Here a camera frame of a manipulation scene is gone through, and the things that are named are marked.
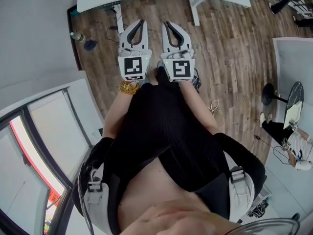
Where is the person's left forearm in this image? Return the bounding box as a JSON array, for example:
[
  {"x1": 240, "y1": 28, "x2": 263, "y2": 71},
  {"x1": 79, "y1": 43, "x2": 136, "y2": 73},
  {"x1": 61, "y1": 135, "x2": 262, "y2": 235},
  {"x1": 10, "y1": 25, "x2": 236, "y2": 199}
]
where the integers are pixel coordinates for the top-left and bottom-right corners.
[{"x1": 102, "y1": 81, "x2": 140, "y2": 140}]

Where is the person's right forearm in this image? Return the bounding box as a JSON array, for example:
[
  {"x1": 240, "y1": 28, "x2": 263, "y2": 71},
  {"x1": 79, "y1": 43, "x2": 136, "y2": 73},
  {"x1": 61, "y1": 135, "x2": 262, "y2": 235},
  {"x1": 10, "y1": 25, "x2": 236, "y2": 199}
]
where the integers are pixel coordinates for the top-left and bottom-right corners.
[{"x1": 180, "y1": 81, "x2": 219, "y2": 135}]

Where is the round black marble table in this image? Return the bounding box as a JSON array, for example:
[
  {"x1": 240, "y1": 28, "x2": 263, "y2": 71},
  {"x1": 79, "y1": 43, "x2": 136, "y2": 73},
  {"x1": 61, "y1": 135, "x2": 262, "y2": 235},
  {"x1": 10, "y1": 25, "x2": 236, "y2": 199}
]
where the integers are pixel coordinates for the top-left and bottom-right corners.
[{"x1": 261, "y1": 81, "x2": 305, "y2": 123}]

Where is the black white patterned bag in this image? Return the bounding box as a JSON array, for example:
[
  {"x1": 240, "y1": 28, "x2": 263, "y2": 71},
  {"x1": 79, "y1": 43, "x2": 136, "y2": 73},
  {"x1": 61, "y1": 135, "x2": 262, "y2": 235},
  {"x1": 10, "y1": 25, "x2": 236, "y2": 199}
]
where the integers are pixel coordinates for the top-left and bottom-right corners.
[{"x1": 246, "y1": 195, "x2": 272, "y2": 220}]

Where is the white looped cable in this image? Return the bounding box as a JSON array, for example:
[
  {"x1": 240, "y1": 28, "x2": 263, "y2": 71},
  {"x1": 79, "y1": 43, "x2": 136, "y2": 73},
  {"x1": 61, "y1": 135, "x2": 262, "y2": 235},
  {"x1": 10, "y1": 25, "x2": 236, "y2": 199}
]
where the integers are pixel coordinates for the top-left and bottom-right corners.
[{"x1": 206, "y1": 99, "x2": 220, "y2": 118}]

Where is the black baseboard strip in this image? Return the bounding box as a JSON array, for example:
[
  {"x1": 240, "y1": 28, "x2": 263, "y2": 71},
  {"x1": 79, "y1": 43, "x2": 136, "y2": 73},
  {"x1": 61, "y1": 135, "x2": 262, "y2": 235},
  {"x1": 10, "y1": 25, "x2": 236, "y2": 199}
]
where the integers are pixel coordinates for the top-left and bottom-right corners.
[{"x1": 67, "y1": 4, "x2": 84, "y2": 71}]

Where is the white partition panel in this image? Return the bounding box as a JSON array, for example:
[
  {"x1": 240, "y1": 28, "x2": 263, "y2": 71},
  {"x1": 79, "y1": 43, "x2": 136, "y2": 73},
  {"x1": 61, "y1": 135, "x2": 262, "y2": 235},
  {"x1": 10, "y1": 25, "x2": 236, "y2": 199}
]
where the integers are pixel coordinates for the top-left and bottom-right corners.
[{"x1": 272, "y1": 36, "x2": 313, "y2": 115}]

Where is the beige flat board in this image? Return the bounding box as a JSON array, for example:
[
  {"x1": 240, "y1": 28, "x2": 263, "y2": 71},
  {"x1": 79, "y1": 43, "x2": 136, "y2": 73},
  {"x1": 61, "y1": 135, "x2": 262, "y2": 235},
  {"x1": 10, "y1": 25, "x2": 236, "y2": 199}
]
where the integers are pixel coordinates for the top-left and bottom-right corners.
[{"x1": 283, "y1": 101, "x2": 303, "y2": 130}]

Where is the black floor cable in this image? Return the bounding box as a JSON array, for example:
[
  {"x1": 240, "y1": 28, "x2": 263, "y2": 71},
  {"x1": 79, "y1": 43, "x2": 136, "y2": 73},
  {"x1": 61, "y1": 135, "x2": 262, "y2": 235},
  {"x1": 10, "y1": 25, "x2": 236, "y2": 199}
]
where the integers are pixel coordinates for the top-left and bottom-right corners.
[{"x1": 104, "y1": 6, "x2": 123, "y2": 44}]

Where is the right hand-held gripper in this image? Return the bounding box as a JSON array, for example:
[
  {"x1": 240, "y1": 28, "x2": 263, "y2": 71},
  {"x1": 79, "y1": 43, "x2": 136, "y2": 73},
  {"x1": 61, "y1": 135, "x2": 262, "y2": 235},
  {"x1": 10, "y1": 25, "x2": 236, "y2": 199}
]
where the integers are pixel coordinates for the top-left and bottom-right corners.
[{"x1": 159, "y1": 21, "x2": 196, "y2": 83}]

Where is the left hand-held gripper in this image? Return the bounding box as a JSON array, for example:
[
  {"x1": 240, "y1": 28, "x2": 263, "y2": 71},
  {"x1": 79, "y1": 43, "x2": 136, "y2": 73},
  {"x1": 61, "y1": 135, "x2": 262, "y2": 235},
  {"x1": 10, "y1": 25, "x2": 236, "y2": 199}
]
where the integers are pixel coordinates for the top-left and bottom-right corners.
[{"x1": 117, "y1": 19, "x2": 153, "y2": 82}]

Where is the dark blue cloth item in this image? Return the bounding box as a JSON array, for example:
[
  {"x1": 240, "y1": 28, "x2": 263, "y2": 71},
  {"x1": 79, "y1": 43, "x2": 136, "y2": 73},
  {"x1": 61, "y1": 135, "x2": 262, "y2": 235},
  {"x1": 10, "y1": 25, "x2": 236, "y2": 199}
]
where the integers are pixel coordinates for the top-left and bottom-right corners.
[{"x1": 83, "y1": 40, "x2": 97, "y2": 51}]

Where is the person's black ribbed top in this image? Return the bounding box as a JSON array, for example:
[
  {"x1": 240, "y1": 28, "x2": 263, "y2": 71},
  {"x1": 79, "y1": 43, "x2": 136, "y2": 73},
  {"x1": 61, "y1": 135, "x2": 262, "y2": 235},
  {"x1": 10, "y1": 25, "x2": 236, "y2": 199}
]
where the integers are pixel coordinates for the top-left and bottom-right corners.
[{"x1": 72, "y1": 69, "x2": 268, "y2": 226}]

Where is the white harness strap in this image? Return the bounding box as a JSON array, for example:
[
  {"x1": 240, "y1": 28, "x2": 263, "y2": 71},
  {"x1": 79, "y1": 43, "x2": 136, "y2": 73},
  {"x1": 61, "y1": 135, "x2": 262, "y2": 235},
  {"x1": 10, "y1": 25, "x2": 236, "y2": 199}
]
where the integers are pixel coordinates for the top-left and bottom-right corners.
[
  {"x1": 82, "y1": 164, "x2": 111, "y2": 234},
  {"x1": 224, "y1": 152, "x2": 256, "y2": 224}
]

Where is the orange bead bracelet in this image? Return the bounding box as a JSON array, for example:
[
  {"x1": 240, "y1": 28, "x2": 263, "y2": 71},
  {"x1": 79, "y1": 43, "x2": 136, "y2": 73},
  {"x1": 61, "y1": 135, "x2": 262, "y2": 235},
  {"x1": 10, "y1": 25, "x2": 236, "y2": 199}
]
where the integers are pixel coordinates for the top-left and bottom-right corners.
[{"x1": 119, "y1": 80, "x2": 140, "y2": 96}]

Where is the dark framed window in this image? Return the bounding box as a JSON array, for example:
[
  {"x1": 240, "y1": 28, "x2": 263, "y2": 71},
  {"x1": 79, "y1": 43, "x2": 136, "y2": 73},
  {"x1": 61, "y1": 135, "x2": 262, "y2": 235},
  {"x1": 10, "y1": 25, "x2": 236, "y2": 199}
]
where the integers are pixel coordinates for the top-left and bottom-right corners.
[{"x1": 0, "y1": 88, "x2": 105, "y2": 235}]

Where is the clear headset rim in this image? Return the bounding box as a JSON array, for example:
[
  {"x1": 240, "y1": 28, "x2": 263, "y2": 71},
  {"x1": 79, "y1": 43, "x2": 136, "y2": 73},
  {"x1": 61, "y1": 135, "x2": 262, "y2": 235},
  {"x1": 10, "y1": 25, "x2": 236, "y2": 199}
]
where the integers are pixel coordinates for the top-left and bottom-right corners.
[{"x1": 226, "y1": 216, "x2": 301, "y2": 235}]

